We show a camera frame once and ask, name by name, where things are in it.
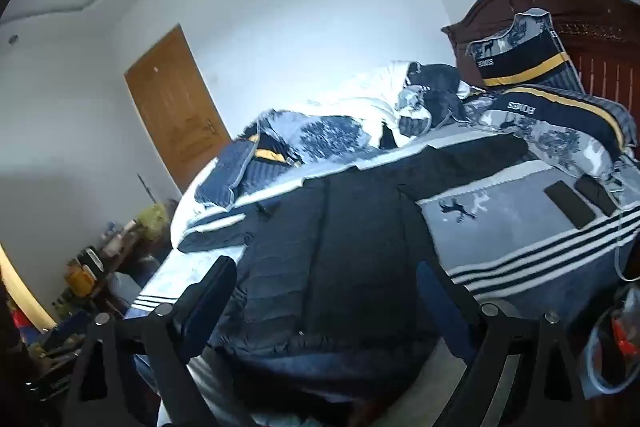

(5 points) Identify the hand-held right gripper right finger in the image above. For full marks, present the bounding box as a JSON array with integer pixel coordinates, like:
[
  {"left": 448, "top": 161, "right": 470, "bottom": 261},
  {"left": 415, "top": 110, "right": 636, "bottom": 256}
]
[{"left": 416, "top": 259, "right": 586, "bottom": 427}]

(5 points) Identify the striped bed blanket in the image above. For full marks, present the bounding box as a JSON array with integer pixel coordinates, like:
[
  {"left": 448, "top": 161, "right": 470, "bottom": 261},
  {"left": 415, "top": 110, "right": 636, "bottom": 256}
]
[{"left": 122, "top": 127, "right": 640, "bottom": 427}]

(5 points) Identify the printed pillow with yellow stripe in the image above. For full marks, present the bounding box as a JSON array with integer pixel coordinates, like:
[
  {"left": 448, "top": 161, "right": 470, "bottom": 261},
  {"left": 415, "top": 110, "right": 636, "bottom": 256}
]
[
  {"left": 462, "top": 84, "right": 638, "bottom": 188},
  {"left": 465, "top": 8, "right": 583, "bottom": 90}
]

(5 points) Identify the dark blue storage box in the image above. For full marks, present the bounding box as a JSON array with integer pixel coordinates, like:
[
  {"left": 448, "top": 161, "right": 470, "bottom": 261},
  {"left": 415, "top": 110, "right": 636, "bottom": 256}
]
[{"left": 30, "top": 312, "right": 96, "bottom": 403}]

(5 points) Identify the white cable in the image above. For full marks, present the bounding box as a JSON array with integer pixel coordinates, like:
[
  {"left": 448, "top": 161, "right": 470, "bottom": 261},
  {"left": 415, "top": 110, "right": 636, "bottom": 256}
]
[{"left": 612, "top": 207, "right": 640, "bottom": 283}]

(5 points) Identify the blue striped pillow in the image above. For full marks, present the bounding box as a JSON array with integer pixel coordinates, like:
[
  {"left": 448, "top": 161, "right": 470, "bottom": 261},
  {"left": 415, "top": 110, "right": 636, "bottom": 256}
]
[{"left": 194, "top": 138, "right": 257, "bottom": 210}]

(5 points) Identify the white and blue printed comforter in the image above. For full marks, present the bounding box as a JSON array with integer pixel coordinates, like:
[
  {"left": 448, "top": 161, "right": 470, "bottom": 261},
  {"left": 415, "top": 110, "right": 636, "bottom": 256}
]
[{"left": 170, "top": 61, "right": 473, "bottom": 248}]

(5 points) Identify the black phone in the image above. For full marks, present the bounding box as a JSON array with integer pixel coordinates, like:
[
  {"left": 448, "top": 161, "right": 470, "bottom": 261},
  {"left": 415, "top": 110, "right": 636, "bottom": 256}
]
[
  {"left": 575, "top": 174, "right": 618, "bottom": 218},
  {"left": 543, "top": 181, "right": 597, "bottom": 230}
]

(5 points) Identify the yellow-green plastic bag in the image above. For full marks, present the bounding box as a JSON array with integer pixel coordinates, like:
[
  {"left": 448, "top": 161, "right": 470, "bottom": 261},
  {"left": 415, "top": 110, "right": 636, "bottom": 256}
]
[{"left": 134, "top": 202, "right": 168, "bottom": 238}]

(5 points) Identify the black puffer jacket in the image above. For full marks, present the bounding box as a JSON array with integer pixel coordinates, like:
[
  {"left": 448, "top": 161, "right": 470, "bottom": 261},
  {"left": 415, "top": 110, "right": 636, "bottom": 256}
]
[{"left": 177, "top": 138, "right": 531, "bottom": 403}]

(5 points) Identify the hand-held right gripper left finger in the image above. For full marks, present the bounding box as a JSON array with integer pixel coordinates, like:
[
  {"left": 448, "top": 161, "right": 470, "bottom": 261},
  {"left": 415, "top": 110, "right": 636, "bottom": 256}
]
[{"left": 62, "top": 255, "right": 261, "bottom": 427}]

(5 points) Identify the dark wooden headboard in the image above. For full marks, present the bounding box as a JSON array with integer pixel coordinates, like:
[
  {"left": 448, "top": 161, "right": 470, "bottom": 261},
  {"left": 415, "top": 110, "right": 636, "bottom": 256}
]
[{"left": 441, "top": 0, "right": 640, "bottom": 108}]

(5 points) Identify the clear bag with red contents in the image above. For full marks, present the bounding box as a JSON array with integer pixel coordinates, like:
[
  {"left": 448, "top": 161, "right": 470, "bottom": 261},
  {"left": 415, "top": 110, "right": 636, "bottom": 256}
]
[{"left": 585, "top": 282, "right": 640, "bottom": 395}]

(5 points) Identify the brown wooden door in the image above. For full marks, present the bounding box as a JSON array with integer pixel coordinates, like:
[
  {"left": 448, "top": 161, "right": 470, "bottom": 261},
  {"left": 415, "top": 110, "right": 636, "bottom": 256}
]
[{"left": 124, "top": 24, "right": 233, "bottom": 195}]

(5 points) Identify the cluttered side table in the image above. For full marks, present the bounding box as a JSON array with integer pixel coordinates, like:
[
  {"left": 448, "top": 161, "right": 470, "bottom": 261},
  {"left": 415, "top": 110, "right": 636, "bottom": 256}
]
[{"left": 50, "top": 202, "right": 176, "bottom": 323}]

